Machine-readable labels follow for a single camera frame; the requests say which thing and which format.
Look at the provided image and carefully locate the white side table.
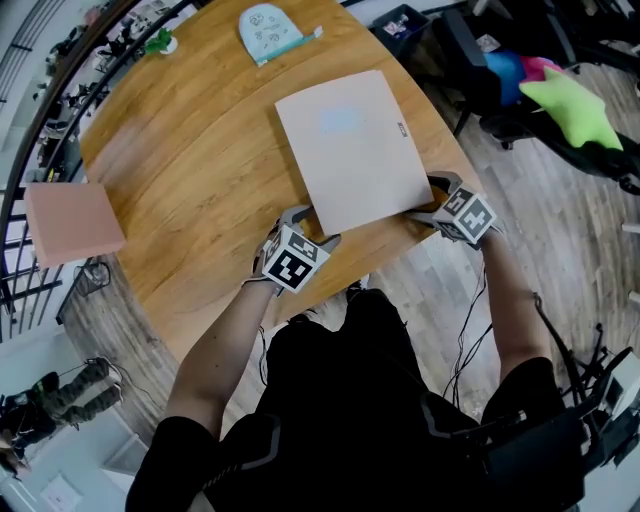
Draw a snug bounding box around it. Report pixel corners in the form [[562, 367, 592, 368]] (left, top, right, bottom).
[[0, 414, 146, 512]]

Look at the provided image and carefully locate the cream box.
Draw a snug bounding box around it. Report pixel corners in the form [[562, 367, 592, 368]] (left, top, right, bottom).
[[273, 69, 435, 237]]

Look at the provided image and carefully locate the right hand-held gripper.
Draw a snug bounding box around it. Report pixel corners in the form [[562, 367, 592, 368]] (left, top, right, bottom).
[[402, 170, 499, 246]]

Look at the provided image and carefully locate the black office chair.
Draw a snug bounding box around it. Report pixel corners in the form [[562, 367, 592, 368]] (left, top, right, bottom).
[[432, 9, 640, 196]]

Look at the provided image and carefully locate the black storage bin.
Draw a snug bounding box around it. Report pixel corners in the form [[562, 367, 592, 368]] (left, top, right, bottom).
[[372, 3, 431, 44]]

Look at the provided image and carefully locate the black wire wastebasket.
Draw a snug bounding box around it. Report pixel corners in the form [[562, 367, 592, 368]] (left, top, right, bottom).
[[74, 260, 112, 300]]

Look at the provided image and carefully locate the pink box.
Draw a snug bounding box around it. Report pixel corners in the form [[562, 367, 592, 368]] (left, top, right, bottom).
[[23, 182, 126, 269]]

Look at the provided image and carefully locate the person's right forearm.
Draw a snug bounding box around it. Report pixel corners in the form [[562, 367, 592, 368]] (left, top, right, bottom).
[[479, 232, 554, 396]]

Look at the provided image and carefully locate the black equipment pack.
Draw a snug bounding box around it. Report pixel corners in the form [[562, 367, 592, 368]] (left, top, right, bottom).
[[482, 404, 589, 501]]

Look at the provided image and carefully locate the blue pillow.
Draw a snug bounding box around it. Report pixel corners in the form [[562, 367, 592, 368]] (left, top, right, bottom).
[[482, 49, 526, 107]]

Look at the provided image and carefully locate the person's black shirt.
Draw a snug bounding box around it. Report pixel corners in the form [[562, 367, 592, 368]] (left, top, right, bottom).
[[124, 287, 586, 512]]

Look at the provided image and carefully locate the light blue pencil pouch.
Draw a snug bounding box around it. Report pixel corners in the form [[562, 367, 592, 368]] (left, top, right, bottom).
[[237, 2, 324, 68]]

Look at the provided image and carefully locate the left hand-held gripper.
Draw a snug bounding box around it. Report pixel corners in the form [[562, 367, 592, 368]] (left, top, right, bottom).
[[251, 203, 345, 297]]

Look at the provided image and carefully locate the small potted green plant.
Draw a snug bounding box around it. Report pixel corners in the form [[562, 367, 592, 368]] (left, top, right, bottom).
[[143, 28, 180, 56]]

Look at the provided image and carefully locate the green star pillow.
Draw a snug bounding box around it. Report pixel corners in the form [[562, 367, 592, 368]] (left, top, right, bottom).
[[518, 66, 624, 151]]

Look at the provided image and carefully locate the pink pillow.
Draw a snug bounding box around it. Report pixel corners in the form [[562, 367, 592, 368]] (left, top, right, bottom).
[[519, 55, 564, 81]]

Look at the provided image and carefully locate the person's left forearm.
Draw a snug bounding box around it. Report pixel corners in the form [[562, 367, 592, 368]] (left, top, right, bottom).
[[164, 282, 279, 441]]

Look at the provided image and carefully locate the thick black cable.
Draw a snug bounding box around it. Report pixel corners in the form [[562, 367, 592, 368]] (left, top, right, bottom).
[[532, 292, 586, 401]]

